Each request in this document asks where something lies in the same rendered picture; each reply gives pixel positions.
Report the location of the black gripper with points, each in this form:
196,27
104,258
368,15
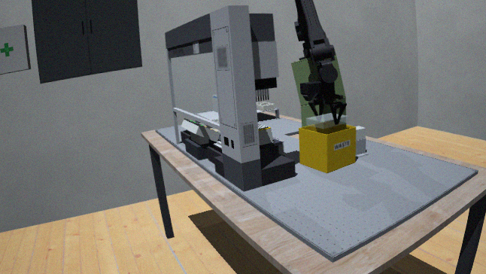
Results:
320,100

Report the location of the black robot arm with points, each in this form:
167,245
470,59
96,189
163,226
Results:
309,29

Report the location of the yellow open-top bin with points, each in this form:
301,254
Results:
327,152

